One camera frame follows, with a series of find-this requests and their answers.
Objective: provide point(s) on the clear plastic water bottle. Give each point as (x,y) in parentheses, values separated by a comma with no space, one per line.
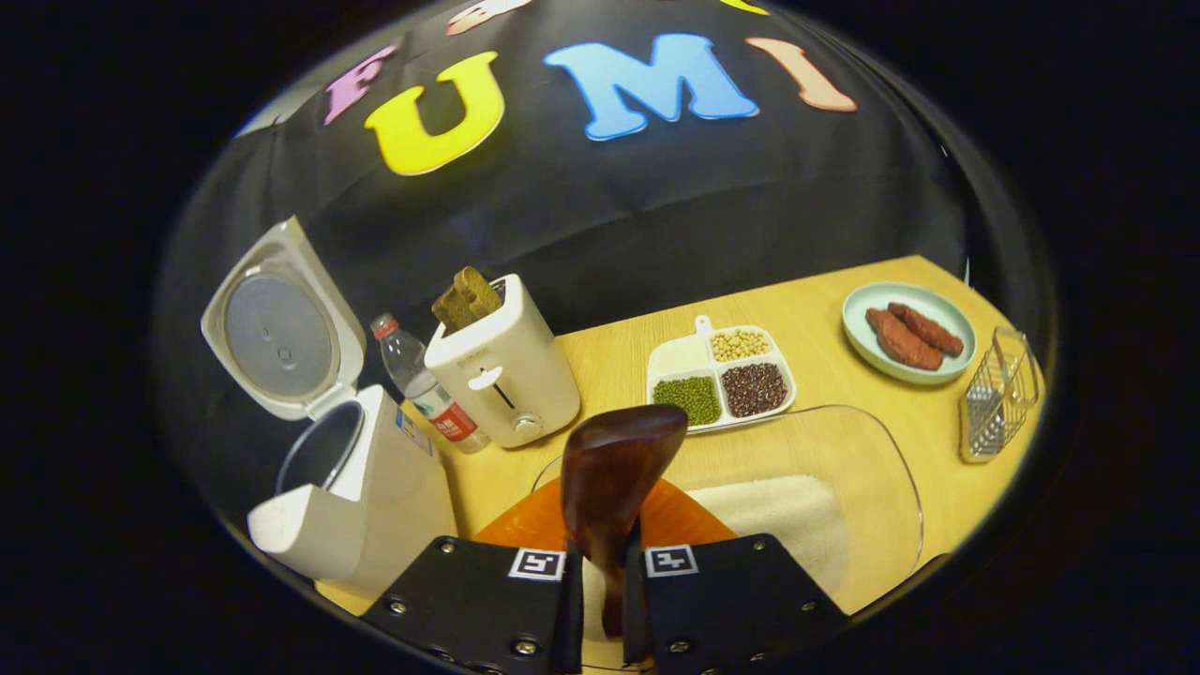
(422,384)

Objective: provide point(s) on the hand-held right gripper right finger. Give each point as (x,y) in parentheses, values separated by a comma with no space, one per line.
(731,600)

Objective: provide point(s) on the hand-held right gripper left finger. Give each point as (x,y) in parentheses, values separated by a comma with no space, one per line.
(469,605)

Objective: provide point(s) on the white divided dish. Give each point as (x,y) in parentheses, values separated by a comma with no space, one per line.
(680,358)

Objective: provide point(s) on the black backdrop cloth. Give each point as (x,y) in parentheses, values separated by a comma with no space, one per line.
(656,206)

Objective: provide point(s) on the dark wooden spoon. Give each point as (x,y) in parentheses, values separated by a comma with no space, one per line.
(619,459)

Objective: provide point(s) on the clear plastic tray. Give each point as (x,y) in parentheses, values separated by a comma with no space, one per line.
(844,450)

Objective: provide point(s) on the red meat piece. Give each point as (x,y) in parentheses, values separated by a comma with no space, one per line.
(905,342)
(937,333)

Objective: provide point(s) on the pile of soybeans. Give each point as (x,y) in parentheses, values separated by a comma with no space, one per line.
(741,344)

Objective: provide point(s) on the pale green plate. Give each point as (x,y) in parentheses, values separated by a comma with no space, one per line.
(862,347)

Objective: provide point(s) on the brown toast slice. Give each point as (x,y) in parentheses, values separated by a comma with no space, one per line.
(452,309)
(480,292)

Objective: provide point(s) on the white rice cooker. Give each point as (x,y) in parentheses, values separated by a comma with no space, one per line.
(394,506)

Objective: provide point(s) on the white toaster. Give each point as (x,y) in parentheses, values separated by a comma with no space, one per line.
(525,375)

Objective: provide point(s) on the pile of green mung beans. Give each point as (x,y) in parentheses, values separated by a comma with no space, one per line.
(689,398)

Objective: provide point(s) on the pile of red beans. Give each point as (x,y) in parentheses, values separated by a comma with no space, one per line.
(755,389)

